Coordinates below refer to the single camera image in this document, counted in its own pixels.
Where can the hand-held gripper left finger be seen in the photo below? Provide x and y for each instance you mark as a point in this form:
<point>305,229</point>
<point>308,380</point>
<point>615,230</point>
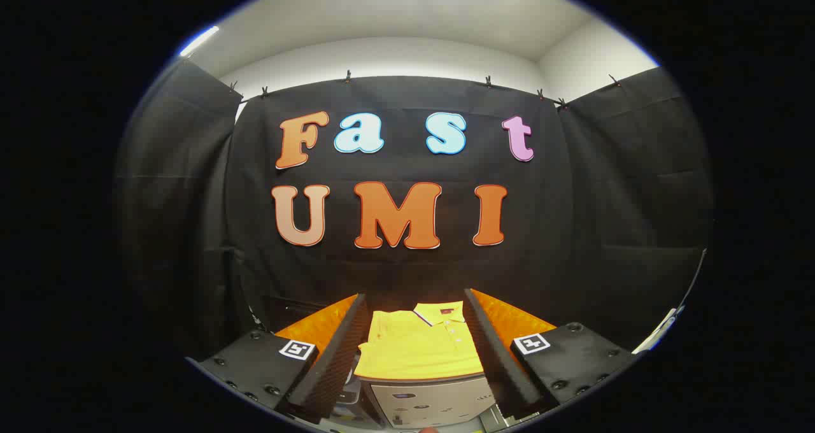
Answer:
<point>337,356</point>

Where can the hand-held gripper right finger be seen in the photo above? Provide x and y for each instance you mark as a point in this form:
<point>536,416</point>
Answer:
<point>493,356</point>

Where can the yellow polo shirt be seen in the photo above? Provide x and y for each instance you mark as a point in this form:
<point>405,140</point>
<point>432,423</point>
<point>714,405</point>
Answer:
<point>414,350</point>

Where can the grey box stand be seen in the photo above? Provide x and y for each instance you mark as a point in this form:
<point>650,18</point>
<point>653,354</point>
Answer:
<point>433,401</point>

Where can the white board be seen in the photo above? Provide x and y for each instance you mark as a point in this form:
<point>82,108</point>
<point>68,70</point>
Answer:
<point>662,331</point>

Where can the row of black clips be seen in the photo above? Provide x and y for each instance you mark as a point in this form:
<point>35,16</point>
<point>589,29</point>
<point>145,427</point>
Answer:
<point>347,76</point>

